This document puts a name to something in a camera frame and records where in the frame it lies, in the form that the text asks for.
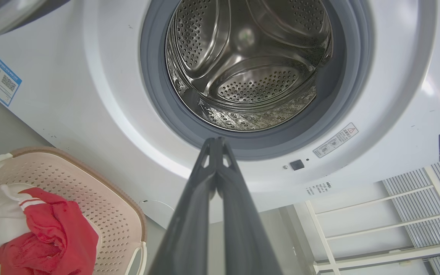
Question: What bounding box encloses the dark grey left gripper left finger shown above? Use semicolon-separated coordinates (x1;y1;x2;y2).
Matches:
148;137;217;275

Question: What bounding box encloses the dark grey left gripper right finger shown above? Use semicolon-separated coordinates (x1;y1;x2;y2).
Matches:
218;137;283;275

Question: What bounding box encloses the red and white garment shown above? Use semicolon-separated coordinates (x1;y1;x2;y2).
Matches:
0;184;100;275

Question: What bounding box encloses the cream perforated laundry basket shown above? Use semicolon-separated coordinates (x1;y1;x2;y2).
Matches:
0;147;148;275

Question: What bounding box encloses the stainless steel washing machine drum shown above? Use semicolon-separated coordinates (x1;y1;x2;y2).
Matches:
165;0;334;132

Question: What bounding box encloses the round drain filter cover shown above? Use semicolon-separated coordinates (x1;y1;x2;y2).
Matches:
139;199;175;230

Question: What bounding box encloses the grey rubber door gasket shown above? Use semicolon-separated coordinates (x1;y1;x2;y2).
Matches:
140;0;375;161

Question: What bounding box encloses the grey warning sticker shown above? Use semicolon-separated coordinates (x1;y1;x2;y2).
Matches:
312;122;359;159

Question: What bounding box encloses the white front-load washing machine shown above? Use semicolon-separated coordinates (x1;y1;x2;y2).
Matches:
0;0;440;231

